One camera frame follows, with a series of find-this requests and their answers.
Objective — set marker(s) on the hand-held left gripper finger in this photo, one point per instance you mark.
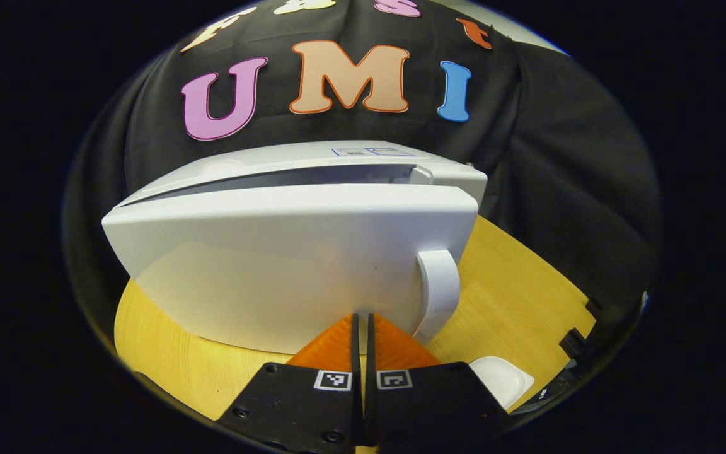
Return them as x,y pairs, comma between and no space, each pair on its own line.
370,410
357,410

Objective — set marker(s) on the white microwave oven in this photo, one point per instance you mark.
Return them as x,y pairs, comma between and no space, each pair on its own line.
275,271

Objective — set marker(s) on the white square plate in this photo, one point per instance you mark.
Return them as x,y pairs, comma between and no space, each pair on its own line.
505,381

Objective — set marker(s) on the black chair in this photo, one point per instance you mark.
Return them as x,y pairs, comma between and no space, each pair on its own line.
580,334

